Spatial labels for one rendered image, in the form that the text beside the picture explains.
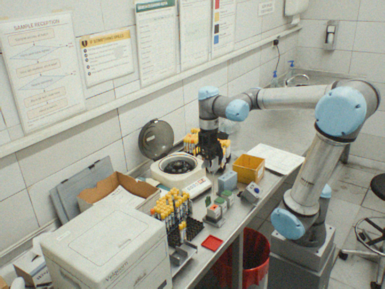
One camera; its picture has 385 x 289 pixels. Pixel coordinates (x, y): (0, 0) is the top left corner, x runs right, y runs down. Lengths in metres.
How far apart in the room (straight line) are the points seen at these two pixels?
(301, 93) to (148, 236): 0.65
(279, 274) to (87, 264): 0.78
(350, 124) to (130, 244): 0.68
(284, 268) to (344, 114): 0.72
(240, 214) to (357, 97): 0.86
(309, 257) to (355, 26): 2.52
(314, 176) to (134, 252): 0.57
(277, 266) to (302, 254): 0.13
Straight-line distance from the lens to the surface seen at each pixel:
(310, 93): 1.14
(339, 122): 0.94
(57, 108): 1.49
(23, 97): 1.41
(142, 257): 1.08
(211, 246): 1.44
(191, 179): 1.69
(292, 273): 1.44
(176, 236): 1.47
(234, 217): 1.58
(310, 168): 1.05
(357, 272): 2.70
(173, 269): 1.32
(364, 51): 3.53
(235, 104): 1.15
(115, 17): 1.66
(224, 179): 1.65
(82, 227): 1.16
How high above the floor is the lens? 1.88
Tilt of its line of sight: 27 degrees down
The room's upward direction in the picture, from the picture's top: 3 degrees counter-clockwise
